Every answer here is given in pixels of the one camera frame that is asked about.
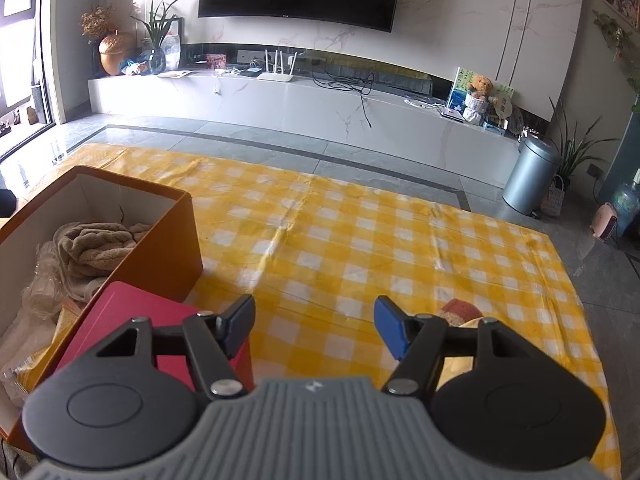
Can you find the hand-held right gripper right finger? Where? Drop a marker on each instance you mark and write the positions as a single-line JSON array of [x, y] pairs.
[[390, 327]]

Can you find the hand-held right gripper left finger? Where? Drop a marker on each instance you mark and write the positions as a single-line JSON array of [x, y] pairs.
[[239, 325]]

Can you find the yellow cloth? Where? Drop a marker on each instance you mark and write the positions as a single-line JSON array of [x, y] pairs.
[[470, 322]]

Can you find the orange cardboard box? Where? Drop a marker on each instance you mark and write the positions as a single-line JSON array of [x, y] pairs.
[[165, 240]]

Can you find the brown fluffy towel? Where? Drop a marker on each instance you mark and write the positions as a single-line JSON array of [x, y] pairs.
[[95, 245]]

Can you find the clear labelled plastic packet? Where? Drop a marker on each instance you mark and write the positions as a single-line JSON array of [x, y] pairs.
[[30, 360]]

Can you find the yellow checked tablecloth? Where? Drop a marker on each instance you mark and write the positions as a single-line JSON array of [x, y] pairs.
[[350, 220]]

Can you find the red lidded box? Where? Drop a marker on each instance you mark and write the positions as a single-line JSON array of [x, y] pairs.
[[125, 305]]

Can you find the silver trash can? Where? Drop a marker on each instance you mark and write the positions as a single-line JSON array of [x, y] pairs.
[[530, 175]]

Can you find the white marble TV console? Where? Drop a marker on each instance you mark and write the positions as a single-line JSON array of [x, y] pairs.
[[300, 105]]

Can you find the small pink heater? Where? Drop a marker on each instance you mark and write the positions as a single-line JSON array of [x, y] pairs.
[[604, 221]]

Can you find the round paper fan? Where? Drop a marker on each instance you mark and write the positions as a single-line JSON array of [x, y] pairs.
[[504, 110]]

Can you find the green blue painting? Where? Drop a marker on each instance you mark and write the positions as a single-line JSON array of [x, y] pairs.
[[457, 87]]

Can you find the long-leaf potted plant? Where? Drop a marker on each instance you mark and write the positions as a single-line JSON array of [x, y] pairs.
[[572, 155]]

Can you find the white router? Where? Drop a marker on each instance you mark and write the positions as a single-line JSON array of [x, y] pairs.
[[275, 76]]

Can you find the brown teddy bear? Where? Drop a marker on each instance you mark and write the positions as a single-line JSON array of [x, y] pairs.
[[480, 92]]

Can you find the small black box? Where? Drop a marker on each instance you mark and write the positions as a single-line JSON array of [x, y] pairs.
[[251, 72]]

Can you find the paper booklet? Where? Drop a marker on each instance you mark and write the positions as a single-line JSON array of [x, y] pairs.
[[175, 74]]

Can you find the pink photo card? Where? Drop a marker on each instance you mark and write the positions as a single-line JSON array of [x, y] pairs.
[[217, 61]]

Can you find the blue water jug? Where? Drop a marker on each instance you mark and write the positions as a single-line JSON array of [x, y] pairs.
[[627, 205]]

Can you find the blue toy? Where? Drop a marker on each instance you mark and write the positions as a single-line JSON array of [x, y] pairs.
[[134, 67]]

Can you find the white printed bag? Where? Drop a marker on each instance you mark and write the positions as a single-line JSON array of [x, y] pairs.
[[172, 50]]

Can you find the green plant in glass vase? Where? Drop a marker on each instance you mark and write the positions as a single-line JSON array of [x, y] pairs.
[[157, 40]]

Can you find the copper acorn-shaped jar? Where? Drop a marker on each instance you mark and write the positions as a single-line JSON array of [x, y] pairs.
[[116, 55]]

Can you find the dried flower bouquet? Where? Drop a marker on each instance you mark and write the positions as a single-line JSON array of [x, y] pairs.
[[97, 22]]

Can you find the sliding glass door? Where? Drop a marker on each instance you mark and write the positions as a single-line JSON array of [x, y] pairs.
[[20, 35]]

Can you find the hanging vine plant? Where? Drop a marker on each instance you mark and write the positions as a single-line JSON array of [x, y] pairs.
[[612, 35]]

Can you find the wall socket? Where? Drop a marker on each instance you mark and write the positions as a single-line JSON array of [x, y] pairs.
[[595, 170]]

